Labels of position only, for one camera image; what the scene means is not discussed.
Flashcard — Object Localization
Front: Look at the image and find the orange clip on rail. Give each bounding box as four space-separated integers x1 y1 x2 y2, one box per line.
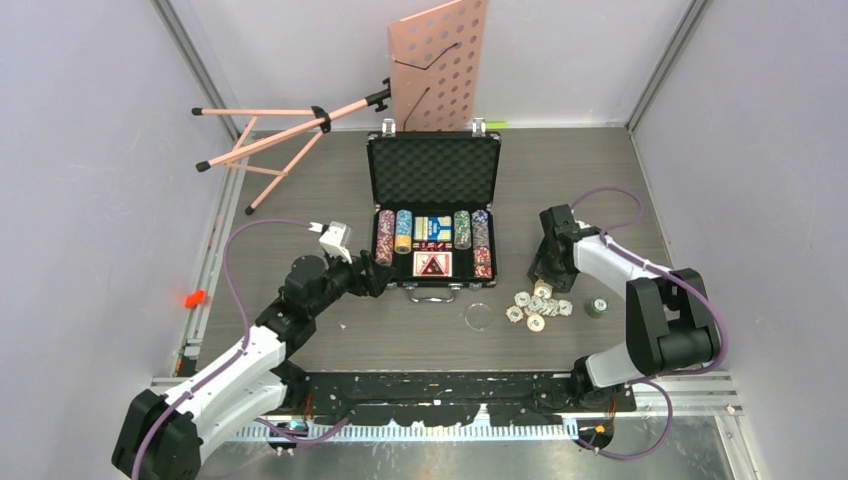
183 289 206 309

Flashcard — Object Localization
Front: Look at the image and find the red chip stack right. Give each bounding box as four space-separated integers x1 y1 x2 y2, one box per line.
473 246 492 267

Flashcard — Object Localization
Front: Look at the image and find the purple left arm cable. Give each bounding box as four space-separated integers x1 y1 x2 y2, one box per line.
130 219 356 480

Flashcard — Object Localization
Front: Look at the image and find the yellow chip stack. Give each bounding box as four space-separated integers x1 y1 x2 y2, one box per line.
394 235 413 255

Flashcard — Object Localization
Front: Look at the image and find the red backed card deck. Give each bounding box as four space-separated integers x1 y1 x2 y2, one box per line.
412 251 453 278

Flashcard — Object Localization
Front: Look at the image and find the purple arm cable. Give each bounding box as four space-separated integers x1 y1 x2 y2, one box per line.
130 219 356 480
569 186 731 460

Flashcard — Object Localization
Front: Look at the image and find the triangular all in button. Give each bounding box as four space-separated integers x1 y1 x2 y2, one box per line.
415 255 446 277

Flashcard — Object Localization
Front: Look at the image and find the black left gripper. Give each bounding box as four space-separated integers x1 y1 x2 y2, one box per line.
308 247 393 318

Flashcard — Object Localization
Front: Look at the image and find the blue Texas Hold'em card deck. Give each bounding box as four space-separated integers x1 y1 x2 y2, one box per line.
413 216 453 242

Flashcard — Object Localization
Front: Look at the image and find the pile of loose poker chips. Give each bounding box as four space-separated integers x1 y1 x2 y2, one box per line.
504 280 574 333

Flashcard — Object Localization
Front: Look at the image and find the light blue chip stack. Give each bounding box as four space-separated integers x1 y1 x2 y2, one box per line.
395 209 414 238

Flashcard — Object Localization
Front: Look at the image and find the blue orange chip stack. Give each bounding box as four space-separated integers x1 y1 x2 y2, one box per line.
471 210 490 249

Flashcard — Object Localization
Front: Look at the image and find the purple poker chip stack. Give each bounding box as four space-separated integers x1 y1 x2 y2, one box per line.
377 209 396 238

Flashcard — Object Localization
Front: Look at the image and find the green chip stack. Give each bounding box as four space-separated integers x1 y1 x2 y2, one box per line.
453 210 472 250

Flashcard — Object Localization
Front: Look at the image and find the lower red chip stack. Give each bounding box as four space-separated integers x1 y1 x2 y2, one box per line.
474 265 493 279

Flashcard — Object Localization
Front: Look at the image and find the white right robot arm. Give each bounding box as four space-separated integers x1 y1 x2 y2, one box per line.
528 204 723 411

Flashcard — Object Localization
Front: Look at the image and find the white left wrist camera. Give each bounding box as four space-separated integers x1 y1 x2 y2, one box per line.
309 221 353 264

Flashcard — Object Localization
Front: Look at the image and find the dark red chip stack left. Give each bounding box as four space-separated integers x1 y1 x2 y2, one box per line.
374 233 394 266

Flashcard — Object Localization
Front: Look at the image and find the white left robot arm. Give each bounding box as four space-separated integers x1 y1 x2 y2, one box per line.
111 251 396 479

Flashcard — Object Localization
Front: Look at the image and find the green chip on table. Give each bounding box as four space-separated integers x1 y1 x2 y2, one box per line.
585 297 609 319

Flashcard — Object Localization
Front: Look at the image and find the pink perforated music stand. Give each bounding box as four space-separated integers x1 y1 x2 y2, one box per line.
192 1 488 214

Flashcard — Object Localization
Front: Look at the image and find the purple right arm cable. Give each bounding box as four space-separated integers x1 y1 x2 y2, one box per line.
569 186 731 460

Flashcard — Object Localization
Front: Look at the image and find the clear acrylic dealer disc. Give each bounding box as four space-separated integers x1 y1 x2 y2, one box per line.
463 302 494 332

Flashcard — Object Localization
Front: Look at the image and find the black aluminium poker case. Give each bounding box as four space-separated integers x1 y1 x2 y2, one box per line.
366 131 502 303

